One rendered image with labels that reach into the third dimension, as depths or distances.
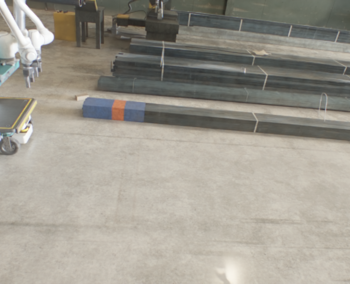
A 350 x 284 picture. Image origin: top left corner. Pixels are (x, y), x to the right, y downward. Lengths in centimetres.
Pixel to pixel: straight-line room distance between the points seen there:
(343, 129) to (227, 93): 161
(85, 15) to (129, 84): 268
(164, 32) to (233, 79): 251
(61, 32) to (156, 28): 214
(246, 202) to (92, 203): 127
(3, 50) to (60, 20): 429
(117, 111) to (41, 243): 188
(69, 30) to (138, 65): 313
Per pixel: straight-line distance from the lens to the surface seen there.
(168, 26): 668
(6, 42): 314
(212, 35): 941
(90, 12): 666
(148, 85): 434
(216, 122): 363
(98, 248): 213
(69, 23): 730
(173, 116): 355
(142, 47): 508
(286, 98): 483
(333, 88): 539
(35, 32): 297
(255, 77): 479
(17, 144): 302
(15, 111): 318
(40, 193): 260
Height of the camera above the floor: 164
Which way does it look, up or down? 30 degrees down
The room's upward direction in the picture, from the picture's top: 7 degrees clockwise
